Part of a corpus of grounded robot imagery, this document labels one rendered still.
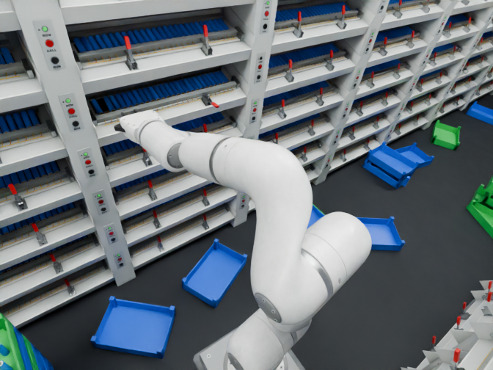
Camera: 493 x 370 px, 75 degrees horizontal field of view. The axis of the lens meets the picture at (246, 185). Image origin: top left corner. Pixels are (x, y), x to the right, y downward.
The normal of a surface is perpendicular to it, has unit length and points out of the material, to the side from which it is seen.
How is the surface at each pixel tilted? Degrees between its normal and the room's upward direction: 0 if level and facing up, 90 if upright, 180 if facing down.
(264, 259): 55
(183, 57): 17
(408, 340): 0
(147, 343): 0
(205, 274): 0
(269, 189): 64
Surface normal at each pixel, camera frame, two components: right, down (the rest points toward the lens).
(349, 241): 0.36, -0.41
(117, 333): 0.09, -0.72
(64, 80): 0.59, 0.60
